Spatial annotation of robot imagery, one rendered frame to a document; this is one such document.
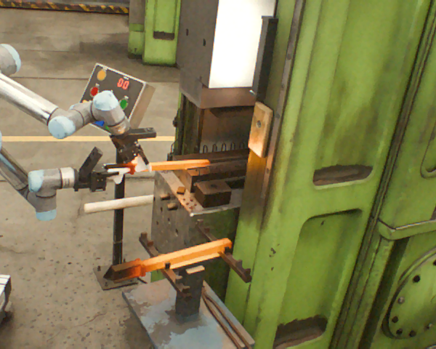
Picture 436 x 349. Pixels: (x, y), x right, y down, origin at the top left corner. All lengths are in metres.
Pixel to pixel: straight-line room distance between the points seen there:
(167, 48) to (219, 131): 4.56
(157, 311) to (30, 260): 1.51
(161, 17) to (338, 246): 5.07
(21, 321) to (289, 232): 1.53
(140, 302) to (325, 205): 0.72
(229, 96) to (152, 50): 4.90
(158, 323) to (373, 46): 1.14
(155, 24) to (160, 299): 5.25
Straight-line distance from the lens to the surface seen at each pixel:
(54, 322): 2.79
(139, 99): 2.33
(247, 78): 1.88
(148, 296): 1.85
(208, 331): 1.75
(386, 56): 1.83
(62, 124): 1.75
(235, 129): 2.33
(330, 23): 1.56
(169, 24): 6.78
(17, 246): 3.31
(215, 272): 2.14
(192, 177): 2.01
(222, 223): 2.00
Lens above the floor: 1.93
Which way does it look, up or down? 27 degrees down
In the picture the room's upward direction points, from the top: 8 degrees clockwise
